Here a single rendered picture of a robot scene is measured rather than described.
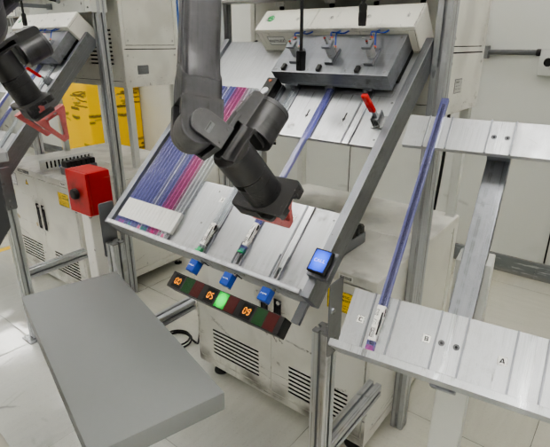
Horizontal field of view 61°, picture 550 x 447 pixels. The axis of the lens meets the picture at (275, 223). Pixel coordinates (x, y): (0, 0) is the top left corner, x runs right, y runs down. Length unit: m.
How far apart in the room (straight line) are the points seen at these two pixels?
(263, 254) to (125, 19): 1.54
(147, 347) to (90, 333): 0.15
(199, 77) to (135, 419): 0.57
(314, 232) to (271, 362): 0.69
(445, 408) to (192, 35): 0.84
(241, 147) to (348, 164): 2.49
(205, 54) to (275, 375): 1.18
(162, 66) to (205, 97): 1.81
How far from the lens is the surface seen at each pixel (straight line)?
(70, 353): 1.08
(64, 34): 2.23
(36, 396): 2.00
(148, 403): 0.91
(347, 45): 1.28
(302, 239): 1.02
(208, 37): 0.69
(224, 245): 1.11
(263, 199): 0.70
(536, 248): 2.85
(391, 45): 1.22
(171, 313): 1.69
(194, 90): 0.64
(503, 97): 2.73
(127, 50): 2.33
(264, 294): 0.98
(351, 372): 1.42
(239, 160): 0.64
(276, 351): 1.57
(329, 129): 1.18
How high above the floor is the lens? 1.19
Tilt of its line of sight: 21 degrees down
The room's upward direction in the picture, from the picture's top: straight up
